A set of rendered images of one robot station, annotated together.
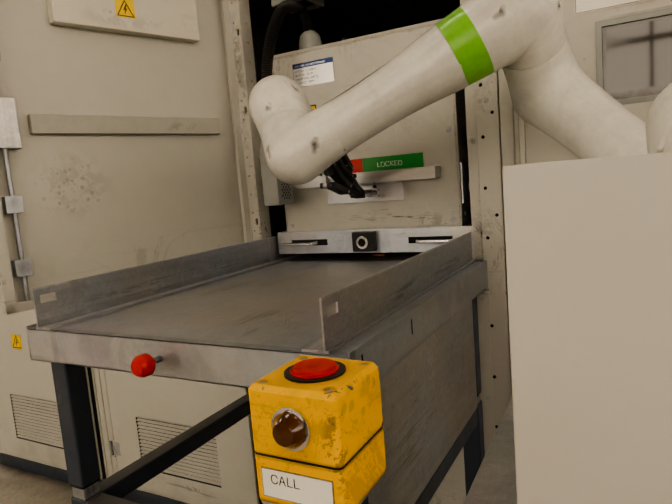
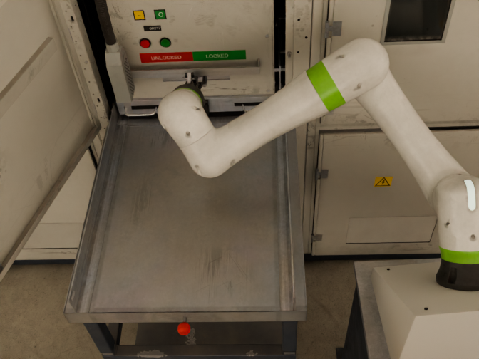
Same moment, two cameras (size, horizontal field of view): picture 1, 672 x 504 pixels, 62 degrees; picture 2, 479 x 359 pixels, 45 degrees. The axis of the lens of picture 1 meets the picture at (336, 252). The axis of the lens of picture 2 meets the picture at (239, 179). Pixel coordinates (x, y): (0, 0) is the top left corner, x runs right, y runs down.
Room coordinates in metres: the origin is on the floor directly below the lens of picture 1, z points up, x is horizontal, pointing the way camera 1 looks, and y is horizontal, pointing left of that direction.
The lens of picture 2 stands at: (0.08, 0.39, 2.16)
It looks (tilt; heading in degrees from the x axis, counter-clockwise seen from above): 50 degrees down; 336
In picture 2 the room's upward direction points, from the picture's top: 5 degrees counter-clockwise
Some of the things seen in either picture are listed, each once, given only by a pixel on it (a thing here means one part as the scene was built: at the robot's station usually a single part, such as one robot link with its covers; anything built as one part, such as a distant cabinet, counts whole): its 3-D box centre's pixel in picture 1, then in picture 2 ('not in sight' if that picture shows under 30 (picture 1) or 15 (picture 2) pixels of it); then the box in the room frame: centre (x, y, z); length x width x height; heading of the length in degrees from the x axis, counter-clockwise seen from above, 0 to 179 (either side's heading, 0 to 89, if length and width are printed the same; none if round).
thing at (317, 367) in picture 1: (315, 374); not in sight; (0.43, 0.02, 0.90); 0.04 x 0.04 x 0.02
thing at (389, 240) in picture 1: (370, 240); (199, 100); (1.43, -0.09, 0.89); 0.54 x 0.05 x 0.06; 61
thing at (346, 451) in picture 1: (319, 430); not in sight; (0.43, 0.03, 0.85); 0.08 x 0.08 x 0.10; 61
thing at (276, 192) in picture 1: (277, 170); (120, 72); (1.46, 0.13, 1.09); 0.08 x 0.05 x 0.17; 151
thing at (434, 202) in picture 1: (360, 139); (189, 39); (1.41, -0.08, 1.15); 0.48 x 0.01 x 0.48; 61
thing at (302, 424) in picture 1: (286, 432); not in sight; (0.39, 0.05, 0.87); 0.03 x 0.01 x 0.03; 61
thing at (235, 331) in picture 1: (288, 303); (194, 211); (1.08, 0.10, 0.82); 0.68 x 0.62 x 0.06; 151
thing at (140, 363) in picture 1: (148, 363); (184, 325); (0.76, 0.28, 0.82); 0.04 x 0.03 x 0.03; 151
